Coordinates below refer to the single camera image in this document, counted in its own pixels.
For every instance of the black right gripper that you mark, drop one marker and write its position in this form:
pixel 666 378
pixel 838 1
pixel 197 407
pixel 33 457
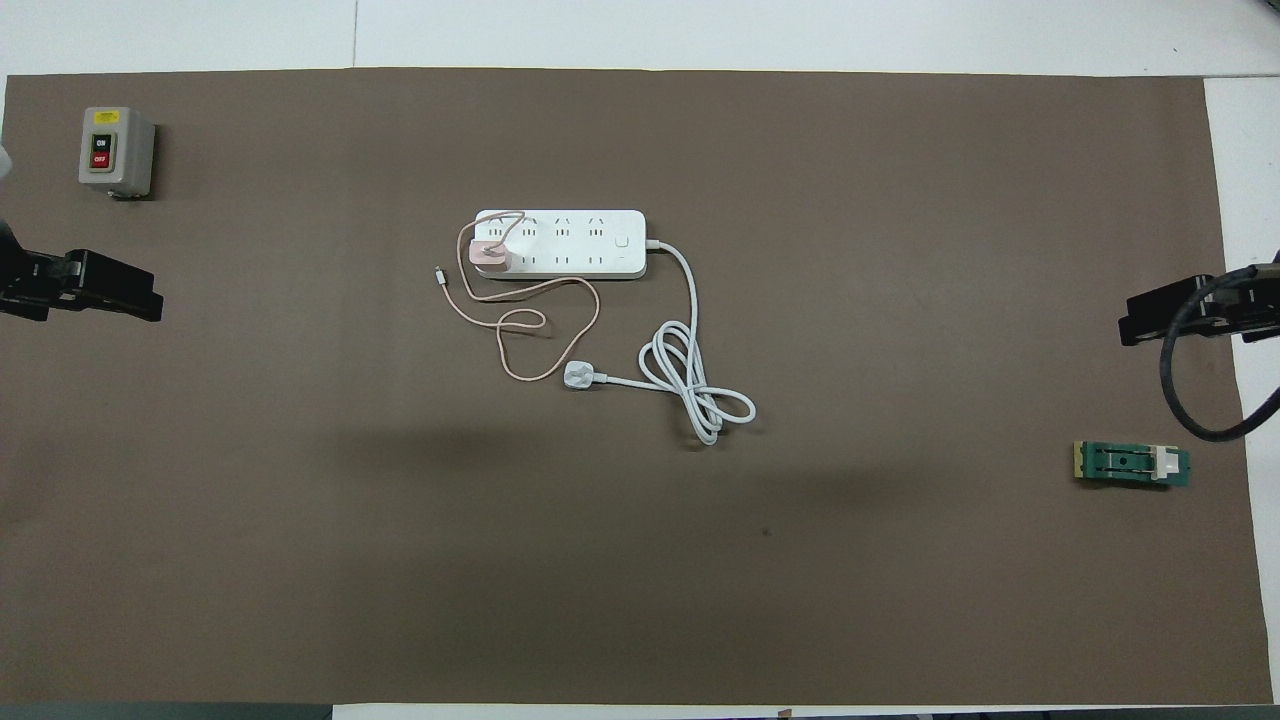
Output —
pixel 1255 305

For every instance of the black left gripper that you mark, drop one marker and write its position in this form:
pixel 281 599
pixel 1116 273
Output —
pixel 28 280

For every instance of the pink charger adapter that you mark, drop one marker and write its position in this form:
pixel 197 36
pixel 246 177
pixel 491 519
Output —
pixel 490 255

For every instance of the white power strip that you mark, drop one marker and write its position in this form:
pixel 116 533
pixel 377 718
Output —
pixel 580 245

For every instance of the brown table mat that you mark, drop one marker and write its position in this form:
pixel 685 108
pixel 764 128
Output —
pixel 640 560

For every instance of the grey on-off switch box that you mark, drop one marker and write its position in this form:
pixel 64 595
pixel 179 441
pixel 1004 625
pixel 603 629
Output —
pixel 115 150

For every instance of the green knife switch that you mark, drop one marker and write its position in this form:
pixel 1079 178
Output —
pixel 1130 464

